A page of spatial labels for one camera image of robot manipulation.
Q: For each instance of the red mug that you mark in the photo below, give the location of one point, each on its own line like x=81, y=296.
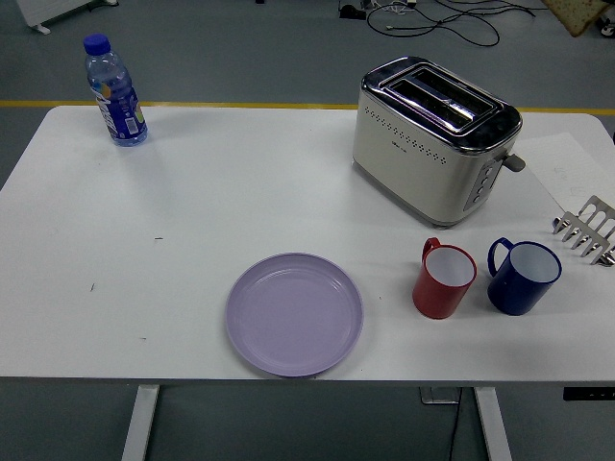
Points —
x=435, y=298

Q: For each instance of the black table control box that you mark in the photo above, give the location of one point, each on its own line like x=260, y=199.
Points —
x=588, y=393

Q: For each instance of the clear bracket under table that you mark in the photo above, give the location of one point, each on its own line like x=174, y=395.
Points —
x=432, y=396

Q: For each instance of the clear bottle with blue cap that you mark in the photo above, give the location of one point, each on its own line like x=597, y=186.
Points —
x=117, y=105

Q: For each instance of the lilac round plate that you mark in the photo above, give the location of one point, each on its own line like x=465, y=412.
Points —
x=293, y=317

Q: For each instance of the blue mug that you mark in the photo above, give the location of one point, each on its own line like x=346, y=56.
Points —
x=514, y=293

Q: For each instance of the silver metal toast rack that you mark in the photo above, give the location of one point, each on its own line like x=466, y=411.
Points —
x=596, y=211

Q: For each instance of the cream and chrome toaster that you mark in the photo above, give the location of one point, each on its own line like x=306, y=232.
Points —
x=408, y=163

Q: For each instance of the slice of toast bread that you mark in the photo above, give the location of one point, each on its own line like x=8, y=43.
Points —
x=576, y=14

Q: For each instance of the white table leg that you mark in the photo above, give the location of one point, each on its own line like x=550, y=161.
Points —
x=495, y=427
x=139, y=422

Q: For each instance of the yellow floor tape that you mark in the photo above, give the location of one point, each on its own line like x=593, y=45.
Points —
x=48, y=103

